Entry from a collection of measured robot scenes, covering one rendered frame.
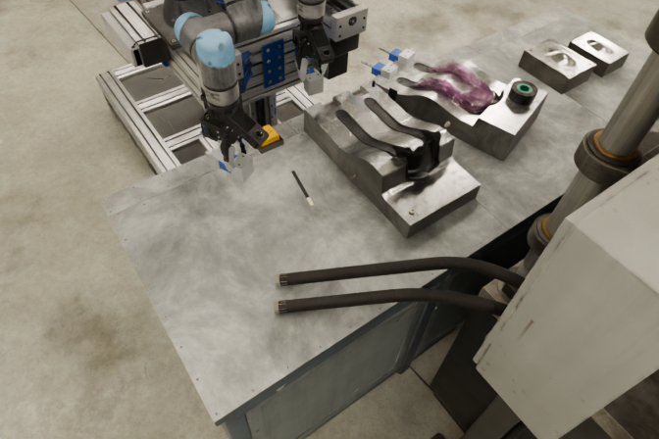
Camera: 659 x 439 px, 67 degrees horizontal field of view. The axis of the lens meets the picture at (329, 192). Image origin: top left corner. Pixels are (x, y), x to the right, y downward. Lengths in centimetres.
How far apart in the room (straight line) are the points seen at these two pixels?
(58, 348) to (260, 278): 117
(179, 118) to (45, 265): 89
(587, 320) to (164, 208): 109
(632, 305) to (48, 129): 286
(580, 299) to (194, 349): 83
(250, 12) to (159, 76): 173
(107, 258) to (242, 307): 126
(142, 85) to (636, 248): 255
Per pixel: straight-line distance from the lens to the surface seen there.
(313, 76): 154
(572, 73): 195
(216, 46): 106
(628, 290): 59
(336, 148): 145
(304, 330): 119
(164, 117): 263
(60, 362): 222
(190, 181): 148
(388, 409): 199
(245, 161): 129
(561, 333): 70
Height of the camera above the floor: 188
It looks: 50 degrees down
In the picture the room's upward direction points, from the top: 3 degrees clockwise
